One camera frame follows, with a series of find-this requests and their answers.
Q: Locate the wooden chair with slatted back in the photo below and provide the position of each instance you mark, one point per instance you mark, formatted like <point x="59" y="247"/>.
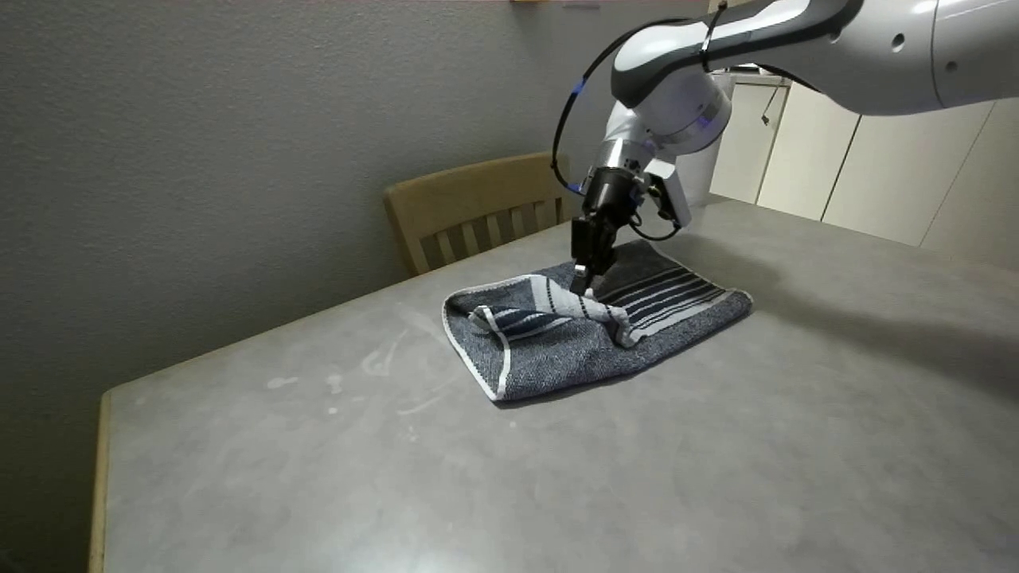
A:
<point x="478" y="193"/>

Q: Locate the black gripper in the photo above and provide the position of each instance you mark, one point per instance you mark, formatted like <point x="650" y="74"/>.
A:
<point x="612" y="203"/>

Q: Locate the white base cabinet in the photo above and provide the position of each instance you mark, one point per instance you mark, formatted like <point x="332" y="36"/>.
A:
<point x="744" y="144"/>

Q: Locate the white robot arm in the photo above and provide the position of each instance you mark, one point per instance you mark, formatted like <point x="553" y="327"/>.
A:
<point x="785" y="52"/>

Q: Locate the tall white cabinet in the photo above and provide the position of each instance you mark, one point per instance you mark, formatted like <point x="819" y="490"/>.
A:
<point x="902" y="170"/>

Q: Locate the grey striped towel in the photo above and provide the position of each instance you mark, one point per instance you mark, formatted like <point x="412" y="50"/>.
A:
<point x="584" y="338"/>

